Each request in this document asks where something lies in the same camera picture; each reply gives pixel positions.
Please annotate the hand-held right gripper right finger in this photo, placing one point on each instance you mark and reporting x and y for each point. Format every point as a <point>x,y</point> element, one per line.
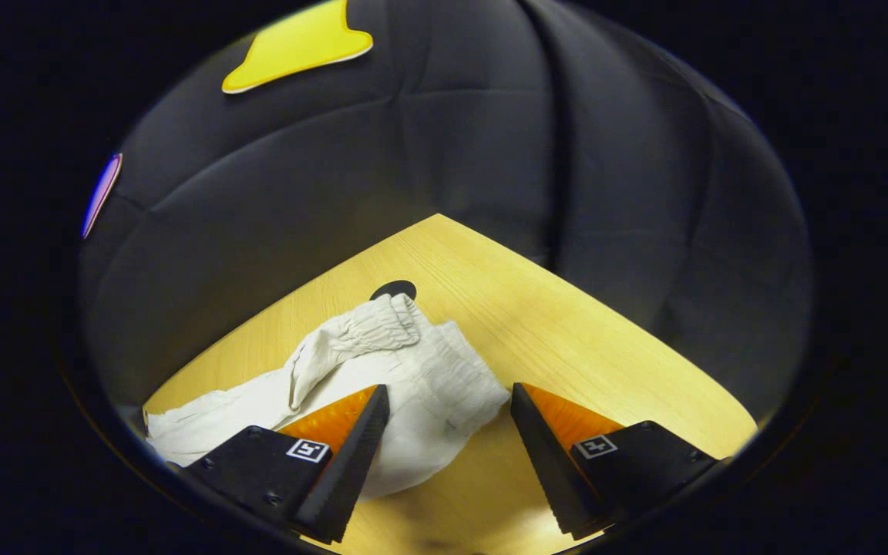
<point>544,462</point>

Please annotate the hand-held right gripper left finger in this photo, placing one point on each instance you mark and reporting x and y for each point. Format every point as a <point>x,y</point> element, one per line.
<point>351,462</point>

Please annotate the white jeans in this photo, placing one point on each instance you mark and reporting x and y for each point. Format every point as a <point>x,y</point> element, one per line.
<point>428,385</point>

